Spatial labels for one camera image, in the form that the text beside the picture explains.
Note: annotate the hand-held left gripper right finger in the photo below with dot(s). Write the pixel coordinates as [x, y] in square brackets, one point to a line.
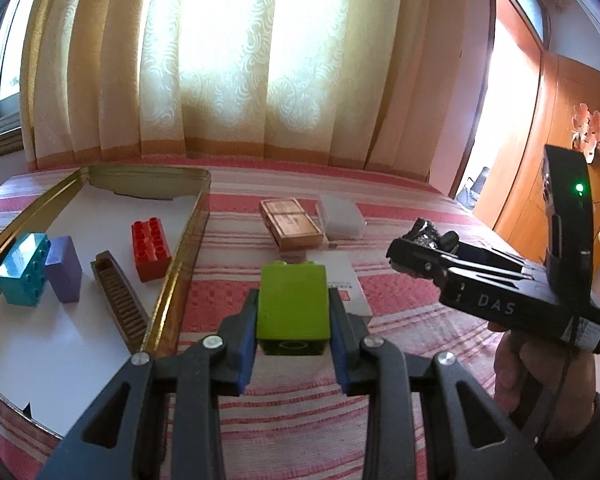
[339, 355]

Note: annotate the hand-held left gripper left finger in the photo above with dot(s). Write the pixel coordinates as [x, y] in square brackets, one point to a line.
[245, 355]

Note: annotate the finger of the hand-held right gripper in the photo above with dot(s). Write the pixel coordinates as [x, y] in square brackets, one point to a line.
[500, 262]
[425, 262]

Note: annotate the green toy building block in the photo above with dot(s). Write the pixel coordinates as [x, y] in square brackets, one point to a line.
[292, 305]

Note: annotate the white cardboard box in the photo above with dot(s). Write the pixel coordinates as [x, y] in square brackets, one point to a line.
[349, 285]

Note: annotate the clear plastic box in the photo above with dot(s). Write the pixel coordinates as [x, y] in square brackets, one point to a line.
[340, 217]

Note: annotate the brown ridged harmonica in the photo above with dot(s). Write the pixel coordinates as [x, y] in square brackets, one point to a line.
[122, 305]

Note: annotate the brown wooden box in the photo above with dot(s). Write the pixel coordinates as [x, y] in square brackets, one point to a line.
[290, 225]

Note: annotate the red toy building block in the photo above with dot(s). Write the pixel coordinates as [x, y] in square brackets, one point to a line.
[150, 250]

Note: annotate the gold metal tin box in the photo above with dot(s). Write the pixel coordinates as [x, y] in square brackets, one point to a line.
[55, 340]

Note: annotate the purple toy building block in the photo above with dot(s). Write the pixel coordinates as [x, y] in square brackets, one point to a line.
[64, 270]

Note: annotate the teal toy building block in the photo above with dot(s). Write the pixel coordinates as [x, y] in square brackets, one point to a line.
[22, 270]

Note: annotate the person's right forearm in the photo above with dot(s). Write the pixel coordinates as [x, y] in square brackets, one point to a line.
[580, 430]

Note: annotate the person's right hand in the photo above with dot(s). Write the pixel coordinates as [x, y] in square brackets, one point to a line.
[567, 375]

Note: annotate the dark chair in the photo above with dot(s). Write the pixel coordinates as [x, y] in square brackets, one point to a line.
[472, 190]

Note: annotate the orange wooden wardrobe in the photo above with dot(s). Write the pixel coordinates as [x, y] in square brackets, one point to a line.
[540, 135]

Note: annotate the cream patterned curtain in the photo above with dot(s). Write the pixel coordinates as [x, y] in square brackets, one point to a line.
[255, 60]

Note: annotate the sliding glass window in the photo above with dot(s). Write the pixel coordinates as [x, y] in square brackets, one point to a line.
[2, 75]

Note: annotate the flower wall decoration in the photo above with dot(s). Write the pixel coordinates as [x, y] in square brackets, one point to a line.
[587, 127]

